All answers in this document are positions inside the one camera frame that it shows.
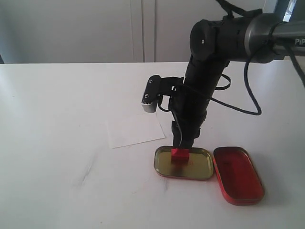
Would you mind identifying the red plastic stamp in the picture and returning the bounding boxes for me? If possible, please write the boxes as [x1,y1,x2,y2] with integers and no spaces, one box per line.
[171,148,190,162]

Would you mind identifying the grey cabinet doors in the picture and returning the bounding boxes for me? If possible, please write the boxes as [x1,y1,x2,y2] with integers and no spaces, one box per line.
[0,0,279,64]

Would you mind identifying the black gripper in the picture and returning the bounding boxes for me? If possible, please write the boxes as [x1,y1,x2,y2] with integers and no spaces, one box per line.
[170,84,210,149]

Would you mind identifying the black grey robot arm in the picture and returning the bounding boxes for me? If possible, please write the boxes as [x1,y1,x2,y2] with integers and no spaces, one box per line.
[169,13,305,149]

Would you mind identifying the white paper sheet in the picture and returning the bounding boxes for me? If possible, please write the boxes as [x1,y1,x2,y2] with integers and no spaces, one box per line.
[106,113,165,148]

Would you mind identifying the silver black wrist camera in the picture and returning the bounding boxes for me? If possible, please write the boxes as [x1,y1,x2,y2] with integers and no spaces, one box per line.
[141,75,161,113]

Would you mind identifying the red ink pad tin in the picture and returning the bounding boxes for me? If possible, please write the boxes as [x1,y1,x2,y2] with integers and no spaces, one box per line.
[213,146,265,206]

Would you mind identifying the gold tin lid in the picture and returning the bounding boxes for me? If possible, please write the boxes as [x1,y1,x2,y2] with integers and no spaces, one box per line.
[154,146,214,181]

